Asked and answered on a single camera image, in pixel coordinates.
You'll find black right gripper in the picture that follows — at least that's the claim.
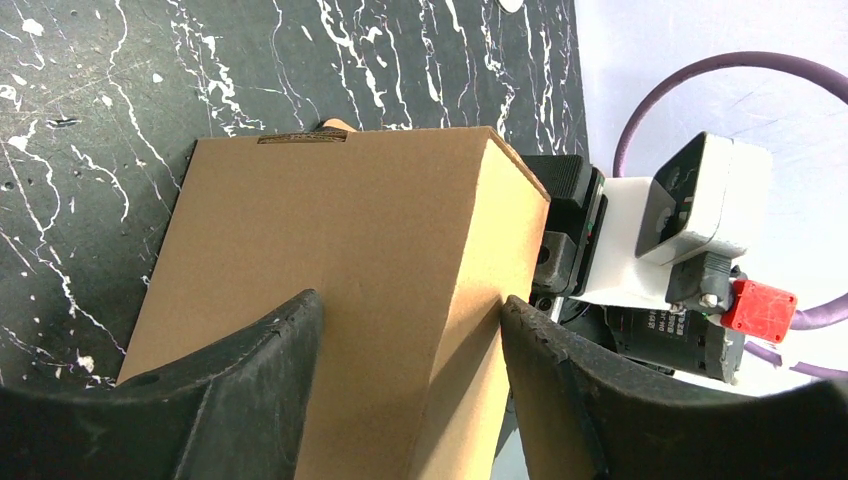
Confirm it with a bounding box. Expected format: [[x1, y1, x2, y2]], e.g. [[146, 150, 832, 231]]
[[523, 155, 744, 383]]

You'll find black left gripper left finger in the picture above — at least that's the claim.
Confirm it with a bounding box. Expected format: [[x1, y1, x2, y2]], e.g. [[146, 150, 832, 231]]
[[1, 289, 324, 479]]

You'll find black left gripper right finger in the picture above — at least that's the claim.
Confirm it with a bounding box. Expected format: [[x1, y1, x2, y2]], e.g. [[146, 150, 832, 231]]
[[501, 296, 847, 479]]

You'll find brown cardboard box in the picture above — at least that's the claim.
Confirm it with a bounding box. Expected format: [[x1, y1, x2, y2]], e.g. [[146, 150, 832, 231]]
[[119, 127, 550, 479]]

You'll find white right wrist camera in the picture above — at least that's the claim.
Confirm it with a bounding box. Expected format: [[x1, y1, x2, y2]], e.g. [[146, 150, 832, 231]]
[[584, 132, 798, 343]]

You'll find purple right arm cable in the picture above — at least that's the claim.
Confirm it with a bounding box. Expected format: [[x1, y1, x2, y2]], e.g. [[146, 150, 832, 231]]
[[612, 51, 848, 380]]

